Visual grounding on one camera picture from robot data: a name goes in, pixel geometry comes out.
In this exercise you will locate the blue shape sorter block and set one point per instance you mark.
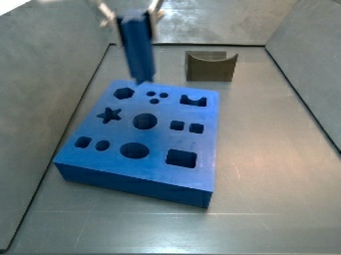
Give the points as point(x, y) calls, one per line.
point(146, 142)

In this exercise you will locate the dark curved fixture stand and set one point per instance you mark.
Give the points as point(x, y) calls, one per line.
point(208, 66)

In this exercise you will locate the blue star prism object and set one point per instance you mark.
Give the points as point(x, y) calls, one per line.
point(136, 39)

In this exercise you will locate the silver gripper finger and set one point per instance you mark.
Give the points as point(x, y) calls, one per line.
point(108, 20)
point(156, 13)

